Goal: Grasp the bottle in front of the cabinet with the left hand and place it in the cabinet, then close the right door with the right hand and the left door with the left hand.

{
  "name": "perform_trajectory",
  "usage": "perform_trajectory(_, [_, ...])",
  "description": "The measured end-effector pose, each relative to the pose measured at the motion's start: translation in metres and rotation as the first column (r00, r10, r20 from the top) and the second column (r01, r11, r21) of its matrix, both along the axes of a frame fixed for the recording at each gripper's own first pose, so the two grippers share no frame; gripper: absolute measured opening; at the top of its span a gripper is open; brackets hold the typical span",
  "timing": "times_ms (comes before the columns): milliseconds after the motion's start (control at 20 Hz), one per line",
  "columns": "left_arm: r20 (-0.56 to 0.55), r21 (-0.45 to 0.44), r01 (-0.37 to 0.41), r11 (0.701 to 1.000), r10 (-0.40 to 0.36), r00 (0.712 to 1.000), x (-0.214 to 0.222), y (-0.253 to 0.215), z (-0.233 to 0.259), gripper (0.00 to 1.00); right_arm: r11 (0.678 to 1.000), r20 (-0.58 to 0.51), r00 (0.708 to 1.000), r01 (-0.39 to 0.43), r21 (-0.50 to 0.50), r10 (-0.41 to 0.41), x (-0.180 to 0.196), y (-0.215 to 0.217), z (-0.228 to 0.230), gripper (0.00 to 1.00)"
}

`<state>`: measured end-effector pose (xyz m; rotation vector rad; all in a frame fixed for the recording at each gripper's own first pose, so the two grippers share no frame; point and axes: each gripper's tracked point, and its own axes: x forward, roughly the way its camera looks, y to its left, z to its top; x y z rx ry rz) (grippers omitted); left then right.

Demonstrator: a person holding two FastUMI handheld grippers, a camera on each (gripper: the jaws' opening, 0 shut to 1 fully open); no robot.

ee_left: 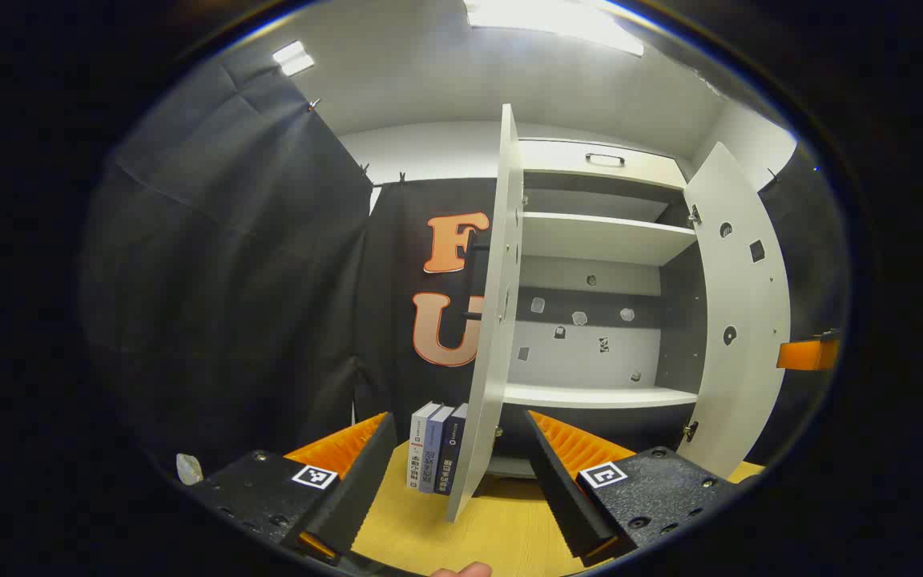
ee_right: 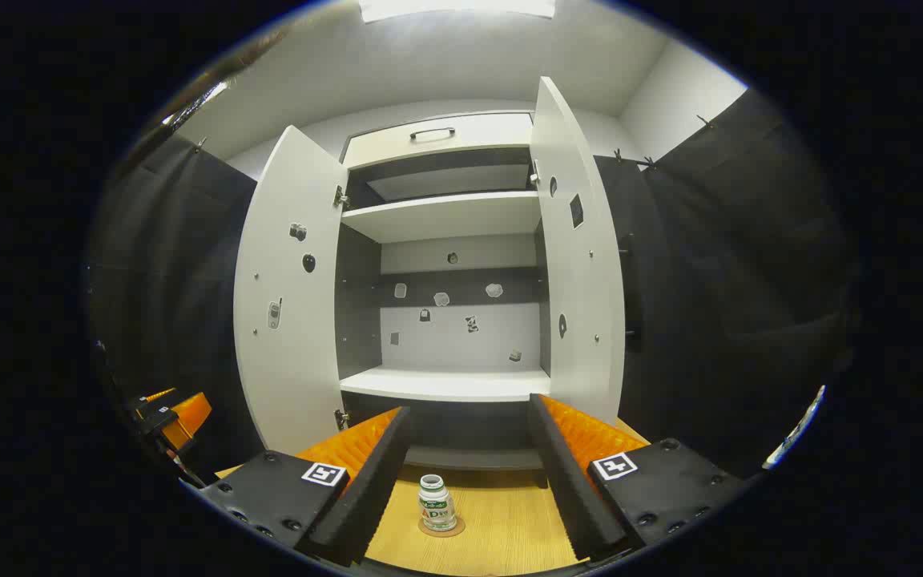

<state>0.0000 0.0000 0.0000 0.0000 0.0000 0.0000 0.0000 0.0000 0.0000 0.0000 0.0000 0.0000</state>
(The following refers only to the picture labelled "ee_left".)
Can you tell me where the white book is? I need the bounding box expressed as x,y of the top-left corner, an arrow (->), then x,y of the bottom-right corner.
406,401 -> 443,491

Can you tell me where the small ceiling light panel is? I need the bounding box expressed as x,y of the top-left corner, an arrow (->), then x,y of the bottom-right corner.
272,39 -> 316,78

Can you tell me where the white cabinet door headphone sticker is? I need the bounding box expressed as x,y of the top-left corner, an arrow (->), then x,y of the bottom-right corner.
676,143 -> 792,482

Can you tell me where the white and grey cabinet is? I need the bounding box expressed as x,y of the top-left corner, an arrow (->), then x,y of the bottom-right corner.
502,136 -> 751,482

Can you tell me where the black backdrop cloth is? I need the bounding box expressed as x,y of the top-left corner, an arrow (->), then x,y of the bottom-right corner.
77,40 -> 853,490

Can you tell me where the grey-blue book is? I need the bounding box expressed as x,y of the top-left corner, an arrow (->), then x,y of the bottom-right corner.
420,406 -> 455,494

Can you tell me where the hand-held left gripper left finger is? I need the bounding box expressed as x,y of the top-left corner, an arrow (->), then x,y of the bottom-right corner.
177,412 -> 400,567

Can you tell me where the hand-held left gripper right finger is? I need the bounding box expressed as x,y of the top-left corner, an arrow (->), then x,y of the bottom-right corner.
524,410 -> 751,568

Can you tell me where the large ceiling light panel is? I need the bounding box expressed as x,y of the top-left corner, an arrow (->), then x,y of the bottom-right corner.
464,0 -> 645,58

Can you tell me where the white cabinet door camera sticker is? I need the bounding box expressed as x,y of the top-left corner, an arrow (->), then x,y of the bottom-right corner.
445,104 -> 526,523

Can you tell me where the black door handle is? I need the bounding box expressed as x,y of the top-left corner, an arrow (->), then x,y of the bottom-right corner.
464,240 -> 490,323

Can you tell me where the dark blue book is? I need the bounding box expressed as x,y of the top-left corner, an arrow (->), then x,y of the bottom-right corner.
434,402 -> 470,497

